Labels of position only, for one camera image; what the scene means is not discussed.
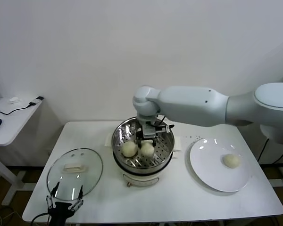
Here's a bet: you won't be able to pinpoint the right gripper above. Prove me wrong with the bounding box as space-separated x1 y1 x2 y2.
134 119 158 151

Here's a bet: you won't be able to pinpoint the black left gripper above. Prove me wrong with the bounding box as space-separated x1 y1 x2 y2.
46 181 84 226

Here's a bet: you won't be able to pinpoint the white steamed baozi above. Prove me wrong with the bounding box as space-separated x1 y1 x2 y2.
223 153 241 169
121 141 138 158
140 140 155 157

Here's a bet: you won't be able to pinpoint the glass pot lid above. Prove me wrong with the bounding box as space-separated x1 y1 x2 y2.
46 147 104 201

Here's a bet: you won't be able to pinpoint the stainless steel steamer pot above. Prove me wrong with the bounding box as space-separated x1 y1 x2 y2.
105 116 183 169

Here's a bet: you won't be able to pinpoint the scattered dark crumbs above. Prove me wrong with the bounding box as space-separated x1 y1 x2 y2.
184 134 203 141

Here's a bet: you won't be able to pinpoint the white round plate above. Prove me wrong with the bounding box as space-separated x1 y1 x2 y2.
189 137 250 193

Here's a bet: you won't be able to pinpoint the white side desk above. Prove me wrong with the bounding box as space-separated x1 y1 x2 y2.
0 97 45 205

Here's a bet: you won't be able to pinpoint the crumpled white tissue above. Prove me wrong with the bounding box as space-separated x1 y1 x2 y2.
8 96 23 105

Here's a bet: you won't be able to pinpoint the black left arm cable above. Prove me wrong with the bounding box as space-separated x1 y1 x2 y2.
30 213 51 226

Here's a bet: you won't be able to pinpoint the black desk cable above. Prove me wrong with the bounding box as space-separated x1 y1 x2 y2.
0 96 44 116

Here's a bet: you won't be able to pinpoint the black power adapter cable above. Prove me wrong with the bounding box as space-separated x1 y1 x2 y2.
258 137 283 165

